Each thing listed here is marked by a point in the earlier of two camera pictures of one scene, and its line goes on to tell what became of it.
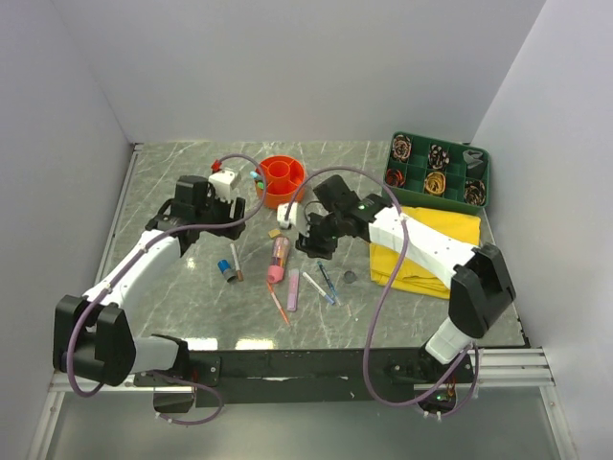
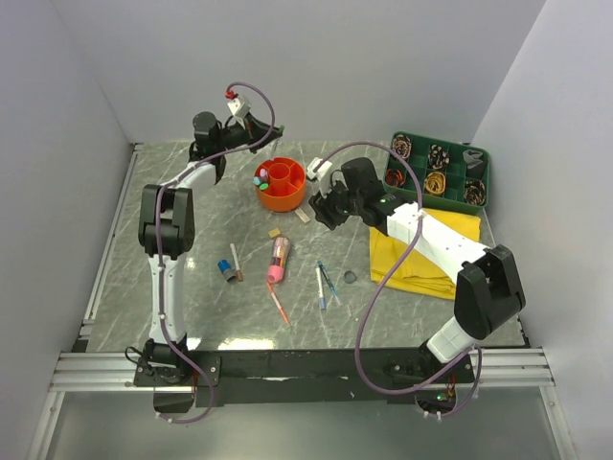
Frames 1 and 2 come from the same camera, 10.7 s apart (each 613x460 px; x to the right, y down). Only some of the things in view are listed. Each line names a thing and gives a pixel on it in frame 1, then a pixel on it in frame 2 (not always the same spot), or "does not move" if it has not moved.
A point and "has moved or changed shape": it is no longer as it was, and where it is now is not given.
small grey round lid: (349, 276) does not move
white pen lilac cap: (324, 294) has moved or changed shape
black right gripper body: (325, 233) to (338, 205)
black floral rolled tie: (437, 157) does not move
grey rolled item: (472, 158) does not move
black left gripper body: (217, 210) to (233, 135)
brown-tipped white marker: (239, 272) does not move
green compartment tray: (426, 172) does not move
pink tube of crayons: (281, 251) does not move
